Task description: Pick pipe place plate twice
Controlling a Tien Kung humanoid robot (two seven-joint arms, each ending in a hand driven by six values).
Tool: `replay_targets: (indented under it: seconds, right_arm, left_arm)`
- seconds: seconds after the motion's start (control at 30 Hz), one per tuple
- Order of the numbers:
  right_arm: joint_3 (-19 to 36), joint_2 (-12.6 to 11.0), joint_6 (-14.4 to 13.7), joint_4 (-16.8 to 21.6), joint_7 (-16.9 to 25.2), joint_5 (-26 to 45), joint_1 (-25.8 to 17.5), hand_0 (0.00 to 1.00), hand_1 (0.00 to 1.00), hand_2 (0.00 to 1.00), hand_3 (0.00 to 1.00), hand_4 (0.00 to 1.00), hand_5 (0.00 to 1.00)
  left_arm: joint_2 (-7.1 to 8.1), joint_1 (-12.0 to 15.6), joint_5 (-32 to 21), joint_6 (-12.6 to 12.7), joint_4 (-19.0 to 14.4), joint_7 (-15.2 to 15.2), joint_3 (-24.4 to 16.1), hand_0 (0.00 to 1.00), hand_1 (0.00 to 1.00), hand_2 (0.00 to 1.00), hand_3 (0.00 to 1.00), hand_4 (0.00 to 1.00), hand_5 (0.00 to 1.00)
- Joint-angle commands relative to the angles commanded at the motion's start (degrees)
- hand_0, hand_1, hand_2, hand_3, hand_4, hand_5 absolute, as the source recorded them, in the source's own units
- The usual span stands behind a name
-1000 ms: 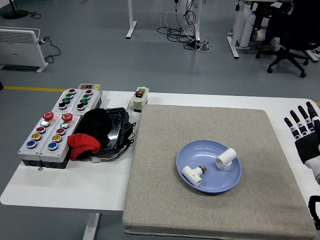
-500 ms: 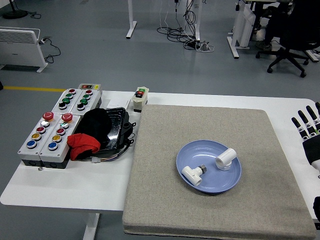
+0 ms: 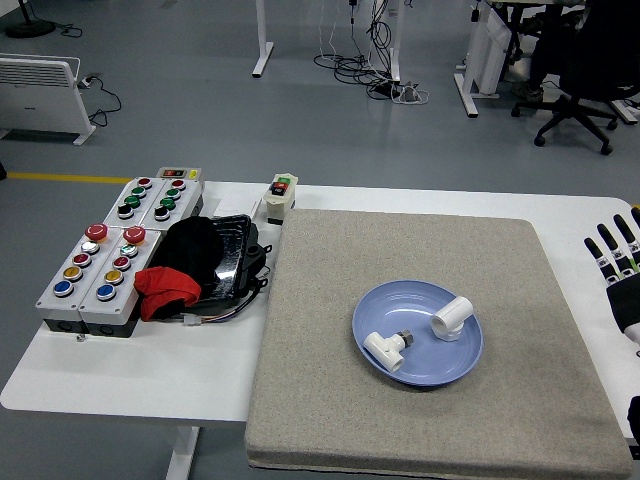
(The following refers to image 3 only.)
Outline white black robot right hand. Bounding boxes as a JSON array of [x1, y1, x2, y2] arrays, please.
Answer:
[[583, 206, 640, 347]]

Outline large white pipe tee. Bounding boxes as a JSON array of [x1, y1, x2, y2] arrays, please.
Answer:
[[430, 295, 475, 343]]

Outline small white pipe tee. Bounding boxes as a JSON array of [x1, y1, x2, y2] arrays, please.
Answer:
[[362, 328, 416, 374]]

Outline blue round plate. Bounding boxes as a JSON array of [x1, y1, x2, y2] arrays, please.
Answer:
[[351, 278, 484, 389]]

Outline black office chair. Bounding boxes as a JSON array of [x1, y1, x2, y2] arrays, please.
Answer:
[[510, 0, 640, 156]]

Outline seated person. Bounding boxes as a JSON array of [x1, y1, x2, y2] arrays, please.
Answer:
[[510, 9, 591, 104]]

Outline white desk with foot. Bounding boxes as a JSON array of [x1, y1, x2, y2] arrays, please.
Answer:
[[452, 0, 589, 119]]

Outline white flat panel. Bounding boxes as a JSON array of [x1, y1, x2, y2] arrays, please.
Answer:
[[472, 7, 519, 96]]

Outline grey-brown mat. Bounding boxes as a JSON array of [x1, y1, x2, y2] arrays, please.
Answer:
[[244, 208, 634, 480]]

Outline black glossy tray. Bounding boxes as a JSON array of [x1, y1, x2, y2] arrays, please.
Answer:
[[149, 213, 274, 314]]

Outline white paper sheet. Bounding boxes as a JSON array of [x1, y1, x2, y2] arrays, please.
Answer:
[[207, 194, 264, 221]]

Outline black cloth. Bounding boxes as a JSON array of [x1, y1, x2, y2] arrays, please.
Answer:
[[149, 216, 225, 281]]

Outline red cloth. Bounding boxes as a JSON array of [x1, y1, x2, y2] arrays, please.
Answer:
[[133, 266, 203, 322]]

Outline button box with green buttons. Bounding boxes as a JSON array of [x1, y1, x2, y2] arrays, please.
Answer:
[[141, 178, 206, 231], [102, 176, 169, 229]]

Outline button box with emergency stop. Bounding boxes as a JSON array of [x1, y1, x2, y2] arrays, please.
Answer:
[[34, 223, 119, 334], [78, 225, 162, 339]]

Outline white table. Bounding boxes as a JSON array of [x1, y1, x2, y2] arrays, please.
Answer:
[[0, 180, 640, 480]]

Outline white panel heater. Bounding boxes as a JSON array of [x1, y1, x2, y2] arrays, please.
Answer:
[[0, 53, 97, 147]]

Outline black round stand base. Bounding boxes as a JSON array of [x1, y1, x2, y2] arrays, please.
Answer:
[[4, 0, 57, 39]]

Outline black floor cable bundle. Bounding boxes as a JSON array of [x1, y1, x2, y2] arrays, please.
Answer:
[[313, 0, 401, 99]]

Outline white switch box green red buttons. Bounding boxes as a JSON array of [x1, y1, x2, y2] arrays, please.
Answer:
[[262, 173, 301, 225]]

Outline black device with wire harness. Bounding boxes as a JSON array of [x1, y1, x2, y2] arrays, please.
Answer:
[[159, 239, 275, 329]]

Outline white desk frame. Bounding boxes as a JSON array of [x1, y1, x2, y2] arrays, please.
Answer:
[[251, 0, 405, 84]]

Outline small grey switch panel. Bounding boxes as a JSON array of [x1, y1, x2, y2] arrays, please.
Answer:
[[155, 166, 204, 181]]

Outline black heater power cable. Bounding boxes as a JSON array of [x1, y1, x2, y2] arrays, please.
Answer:
[[77, 74, 123, 129]]

